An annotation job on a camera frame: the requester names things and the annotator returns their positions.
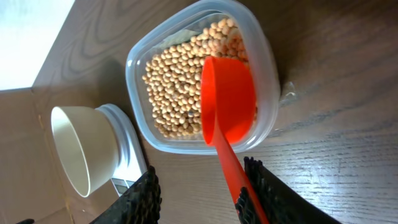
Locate white ceramic bowl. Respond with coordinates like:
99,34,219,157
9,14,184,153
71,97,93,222
50,106,119,197

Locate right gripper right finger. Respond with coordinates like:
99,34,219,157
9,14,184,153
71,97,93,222
234,157,339,224

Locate red plastic measuring scoop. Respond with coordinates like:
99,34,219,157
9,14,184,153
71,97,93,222
200,56,269,223

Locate clear plastic soybean container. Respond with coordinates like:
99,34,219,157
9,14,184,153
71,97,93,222
126,1,280,155

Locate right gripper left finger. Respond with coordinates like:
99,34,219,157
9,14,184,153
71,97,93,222
90,166,162,224

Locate cardboard box edge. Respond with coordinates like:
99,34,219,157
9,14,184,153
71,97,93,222
1,89,72,223

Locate white digital kitchen scale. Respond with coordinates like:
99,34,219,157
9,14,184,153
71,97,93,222
96,104,147,196

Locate soybeans in container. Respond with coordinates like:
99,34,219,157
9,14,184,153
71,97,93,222
142,18,249,138

